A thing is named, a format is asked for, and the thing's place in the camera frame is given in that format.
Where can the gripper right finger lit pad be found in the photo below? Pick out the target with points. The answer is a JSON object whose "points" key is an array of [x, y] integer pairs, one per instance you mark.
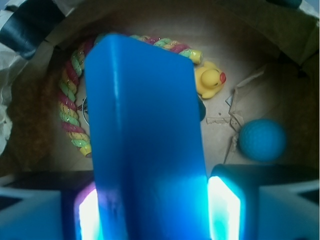
{"points": [[263, 202]]}

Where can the blue golf ball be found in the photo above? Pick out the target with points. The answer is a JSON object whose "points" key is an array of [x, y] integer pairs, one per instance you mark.
{"points": [[262, 140]]}

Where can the blue rectangular block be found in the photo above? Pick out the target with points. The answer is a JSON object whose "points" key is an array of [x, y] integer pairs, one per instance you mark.
{"points": [[145, 133]]}

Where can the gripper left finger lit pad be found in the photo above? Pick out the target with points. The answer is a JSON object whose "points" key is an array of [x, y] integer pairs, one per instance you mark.
{"points": [[45, 205]]}

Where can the yellow rubber duck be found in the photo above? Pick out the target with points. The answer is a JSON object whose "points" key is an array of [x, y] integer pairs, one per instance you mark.
{"points": [[209, 80]]}

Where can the multicolour twisted rope toy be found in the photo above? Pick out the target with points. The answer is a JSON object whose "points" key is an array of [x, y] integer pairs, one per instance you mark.
{"points": [[74, 69]]}

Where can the brown paper bag bin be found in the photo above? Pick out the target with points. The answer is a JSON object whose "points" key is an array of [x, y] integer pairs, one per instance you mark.
{"points": [[269, 53]]}

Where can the dark green toy cucumber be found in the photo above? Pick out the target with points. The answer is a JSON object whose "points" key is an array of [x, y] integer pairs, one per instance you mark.
{"points": [[202, 109]]}

